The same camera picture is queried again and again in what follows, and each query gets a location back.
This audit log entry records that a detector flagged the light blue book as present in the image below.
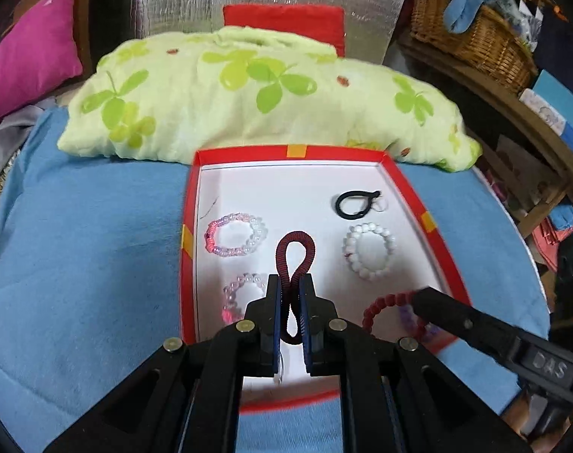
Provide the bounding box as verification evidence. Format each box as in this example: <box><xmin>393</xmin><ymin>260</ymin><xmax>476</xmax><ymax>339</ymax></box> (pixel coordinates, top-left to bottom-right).
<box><xmin>520</xmin><ymin>70</ymin><xmax>573</xmax><ymax>161</ymax></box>

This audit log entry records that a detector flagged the wooden shelf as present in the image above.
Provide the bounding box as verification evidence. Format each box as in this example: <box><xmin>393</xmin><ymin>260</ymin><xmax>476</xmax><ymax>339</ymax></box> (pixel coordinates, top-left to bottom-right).
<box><xmin>395</xmin><ymin>33</ymin><xmax>573</xmax><ymax>239</ymax></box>

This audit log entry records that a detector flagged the pink cloth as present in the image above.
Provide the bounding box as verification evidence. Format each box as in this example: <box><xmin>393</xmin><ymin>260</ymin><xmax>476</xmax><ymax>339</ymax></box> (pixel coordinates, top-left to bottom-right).
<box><xmin>532</xmin><ymin>217</ymin><xmax>573</xmax><ymax>270</ymax></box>

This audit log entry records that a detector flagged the red cushion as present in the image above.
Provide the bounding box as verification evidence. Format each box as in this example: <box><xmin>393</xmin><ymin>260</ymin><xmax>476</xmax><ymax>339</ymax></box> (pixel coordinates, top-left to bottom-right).
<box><xmin>223</xmin><ymin>4</ymin><xmax>348</xmax><ymax>57</ymax></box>

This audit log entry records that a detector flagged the blue blanket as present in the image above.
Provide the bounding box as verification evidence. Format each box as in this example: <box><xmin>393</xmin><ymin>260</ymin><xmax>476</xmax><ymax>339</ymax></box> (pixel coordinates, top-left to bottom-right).
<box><xmin>0</xmin><ymin>106</ymin><xmax>551</xmax><ymax>453</ymax></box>

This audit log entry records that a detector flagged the wicker basket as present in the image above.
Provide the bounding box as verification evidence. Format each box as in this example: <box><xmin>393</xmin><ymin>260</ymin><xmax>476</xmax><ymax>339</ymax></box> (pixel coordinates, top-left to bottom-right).
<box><xmin>409</xmin><ymin>0</ymin><xmax>538</xmax><ymax>95</ymax></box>

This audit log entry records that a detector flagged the magenta pillow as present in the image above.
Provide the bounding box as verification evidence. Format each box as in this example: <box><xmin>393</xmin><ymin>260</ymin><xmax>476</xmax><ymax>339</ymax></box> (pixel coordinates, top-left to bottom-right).
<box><xmin>0</xmin><ymin>0</ymin><xmax>84</xmax><ymax>130</ymax></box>

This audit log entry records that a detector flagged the blue cloth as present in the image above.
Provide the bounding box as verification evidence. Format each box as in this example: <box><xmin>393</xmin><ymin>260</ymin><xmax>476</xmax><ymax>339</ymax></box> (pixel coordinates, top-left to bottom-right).
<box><xmin>444</xmin><ymin>0</ymin><xmax>499</xmax><ymax>34</ymax></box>

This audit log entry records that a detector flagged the silver foil insulation panel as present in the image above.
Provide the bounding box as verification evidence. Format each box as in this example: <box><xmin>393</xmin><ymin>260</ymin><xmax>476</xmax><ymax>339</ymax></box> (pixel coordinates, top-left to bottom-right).
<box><xmin>133</xmin><ymin>0</ymin><xmax>412</xmax><ymax>64</ymax></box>

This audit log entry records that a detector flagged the wooden chair frame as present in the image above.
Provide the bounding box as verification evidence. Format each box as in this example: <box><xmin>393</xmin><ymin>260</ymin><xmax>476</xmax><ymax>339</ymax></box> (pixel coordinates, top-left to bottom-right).
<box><xmin>72</xmin><ymin>0</ymin><xmax>141</xmax><ymax>79</ymax></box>

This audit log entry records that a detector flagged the green leaf print pillow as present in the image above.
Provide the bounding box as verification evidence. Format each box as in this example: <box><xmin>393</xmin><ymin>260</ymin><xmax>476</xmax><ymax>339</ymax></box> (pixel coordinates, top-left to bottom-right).
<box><xmin>57</xmin><ymin>26</ymin><xmax>483</xmax><ymax>173</ymax></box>

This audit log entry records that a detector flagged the red cardboard box white inside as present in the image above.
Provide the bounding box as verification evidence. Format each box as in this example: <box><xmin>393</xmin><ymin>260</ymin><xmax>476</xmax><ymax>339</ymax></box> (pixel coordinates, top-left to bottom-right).
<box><xmin>179</xmin><ymin>144</ymin><xmax>473</xmax><ymax>416</ymax></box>

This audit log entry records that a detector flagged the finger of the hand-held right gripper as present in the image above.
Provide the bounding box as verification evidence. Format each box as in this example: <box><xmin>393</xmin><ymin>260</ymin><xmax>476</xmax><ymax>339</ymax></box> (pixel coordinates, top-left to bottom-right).
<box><xmin>411</xmin><ymin>287</ymin><xmax>523</xmax><ymax>373</ymax></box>

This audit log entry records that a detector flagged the pink and white bead bracelet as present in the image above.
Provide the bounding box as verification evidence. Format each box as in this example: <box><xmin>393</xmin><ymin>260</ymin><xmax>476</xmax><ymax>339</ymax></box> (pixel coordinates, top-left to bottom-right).
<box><xmin>205</xmin><ymin>213</ymin><xmax>269</xmax><ymax>259</ymax></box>

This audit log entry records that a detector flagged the pale pink bead bracelet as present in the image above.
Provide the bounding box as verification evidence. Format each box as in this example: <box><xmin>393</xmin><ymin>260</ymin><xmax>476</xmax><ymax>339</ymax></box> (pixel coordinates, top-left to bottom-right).
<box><xmin>223</xmin><ymin>273</ymin><xmax>271</xmax><ymax>325</ymax></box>

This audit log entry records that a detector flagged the black hair tie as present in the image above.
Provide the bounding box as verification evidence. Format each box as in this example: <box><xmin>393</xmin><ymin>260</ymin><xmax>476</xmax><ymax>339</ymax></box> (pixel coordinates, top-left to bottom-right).
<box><xmin>335</xmin><ymin>190</ymin><xmax>391</xmax><ymax>220</ymax></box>

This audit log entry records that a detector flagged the dark red hair tie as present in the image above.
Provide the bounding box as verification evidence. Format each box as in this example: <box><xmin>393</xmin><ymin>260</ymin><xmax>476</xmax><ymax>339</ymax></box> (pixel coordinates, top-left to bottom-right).
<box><xmin>276</xmin><ymin>230</ymin><xmax>318</xmax><ymax>345</ymax></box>

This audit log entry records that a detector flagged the dark red bead bracelet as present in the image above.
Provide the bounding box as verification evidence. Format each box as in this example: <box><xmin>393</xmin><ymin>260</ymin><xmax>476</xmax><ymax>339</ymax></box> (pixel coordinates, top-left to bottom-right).
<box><xmin>362</xmin><ymin>291</ymin><xmax>441</xmax><ymax>341</ymax></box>

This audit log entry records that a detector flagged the purple bead bracelet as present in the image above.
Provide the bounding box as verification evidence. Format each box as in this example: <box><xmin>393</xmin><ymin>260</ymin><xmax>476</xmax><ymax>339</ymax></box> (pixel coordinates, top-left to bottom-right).
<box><xmin>400</xmin><ymin>304</ymin><xmax>438</xmax><ymax>336</ymax></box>

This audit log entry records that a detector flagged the grey cloth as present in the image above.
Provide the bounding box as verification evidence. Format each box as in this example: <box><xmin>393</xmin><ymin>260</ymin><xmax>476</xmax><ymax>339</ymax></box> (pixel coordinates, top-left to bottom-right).
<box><xmin>0</xmin><ymin>99</ymin><xmax>46</xmax><ymax>227</ymax></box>

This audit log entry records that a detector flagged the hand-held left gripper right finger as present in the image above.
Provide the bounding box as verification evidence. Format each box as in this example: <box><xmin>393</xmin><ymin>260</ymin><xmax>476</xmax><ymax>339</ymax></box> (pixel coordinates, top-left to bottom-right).
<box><xmin>298</xmin><ymin>274</ymin><xmax>533</xmax><ymax>453</ymax></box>

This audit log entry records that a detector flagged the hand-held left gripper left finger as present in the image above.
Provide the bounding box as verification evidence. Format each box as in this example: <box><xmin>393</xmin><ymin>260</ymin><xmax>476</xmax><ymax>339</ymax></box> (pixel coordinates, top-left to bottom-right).
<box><xmin>43</xmin><ymin>274</ymin><xmax>282</xmax><ymax>453</ymax></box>

